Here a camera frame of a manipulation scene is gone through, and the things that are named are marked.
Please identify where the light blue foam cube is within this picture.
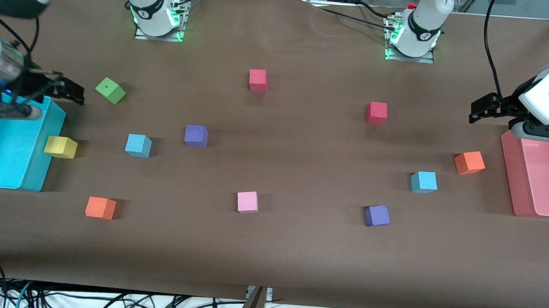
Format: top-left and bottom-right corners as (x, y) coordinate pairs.
(124, 134), (153, 158)
(410, 171), (439, 195)

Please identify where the green foam cube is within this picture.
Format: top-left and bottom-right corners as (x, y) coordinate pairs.
(95, 77), (127, 106)

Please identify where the yellow foam cube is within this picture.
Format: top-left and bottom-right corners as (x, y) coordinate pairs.
(44, 135), (78, 160)

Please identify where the orange foam cube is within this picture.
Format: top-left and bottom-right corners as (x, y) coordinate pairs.
(85, 196), (118, 221)
(453, 150), (487, 176)

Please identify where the pink plastic bin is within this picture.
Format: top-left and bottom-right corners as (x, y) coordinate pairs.
(496, 129), (549, 219)

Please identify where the red foam cube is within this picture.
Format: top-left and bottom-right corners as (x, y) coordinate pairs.
(248, 69), (268, 93)
(365, 101), (388, 125)

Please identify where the purple foam cube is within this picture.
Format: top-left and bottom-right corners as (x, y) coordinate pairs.
(184, 124), (209, 149)
(363, 204), (392, 228)

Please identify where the pink foam cube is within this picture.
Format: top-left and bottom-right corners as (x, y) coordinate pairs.
(236, 190), (260, 214)

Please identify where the brown table cover sheet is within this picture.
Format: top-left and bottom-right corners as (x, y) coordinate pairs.
(0, 0), (549, 308)

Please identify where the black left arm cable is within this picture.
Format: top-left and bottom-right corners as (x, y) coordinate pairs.
(480, 0), (510, 98)

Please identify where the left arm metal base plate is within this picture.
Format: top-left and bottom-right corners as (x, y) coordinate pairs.
(384, 16), (438, 64)

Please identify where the curved black table cable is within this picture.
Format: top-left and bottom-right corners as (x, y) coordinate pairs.
(357, 1), (398, 17)

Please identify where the long black table cable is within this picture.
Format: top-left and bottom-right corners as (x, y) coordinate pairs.
(306, 1), (391, 26)

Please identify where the teal floor cable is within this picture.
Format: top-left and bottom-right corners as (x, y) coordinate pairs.
(13, 280), (34, 308)

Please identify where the black floor cable tangle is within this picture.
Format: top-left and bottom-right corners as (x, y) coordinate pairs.
(0, 278), (247, 308)

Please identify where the aluminium table edge bracket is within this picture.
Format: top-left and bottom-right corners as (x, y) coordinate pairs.
(245, 286), (274, 301)

